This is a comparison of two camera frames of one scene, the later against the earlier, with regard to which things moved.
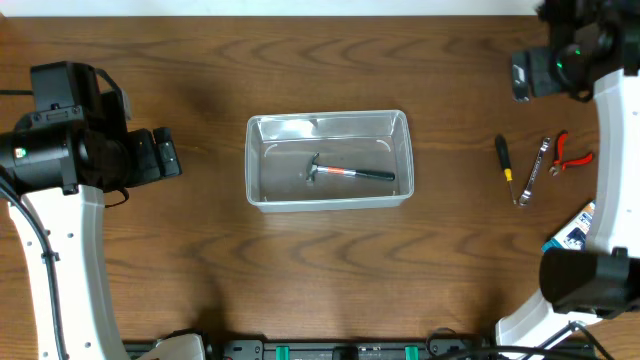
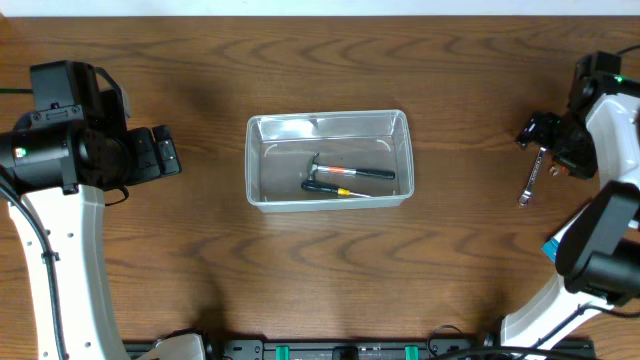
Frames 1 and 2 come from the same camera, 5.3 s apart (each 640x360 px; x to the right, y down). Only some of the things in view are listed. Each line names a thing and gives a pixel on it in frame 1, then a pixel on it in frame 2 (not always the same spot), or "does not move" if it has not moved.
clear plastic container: (329, 159) does not move
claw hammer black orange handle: (346, 171) does not move
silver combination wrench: (527, 192) does not move
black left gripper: (165, 152) does not move
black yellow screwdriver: (503, 153) → (322, 187)
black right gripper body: (553, 74) → (572, 144)
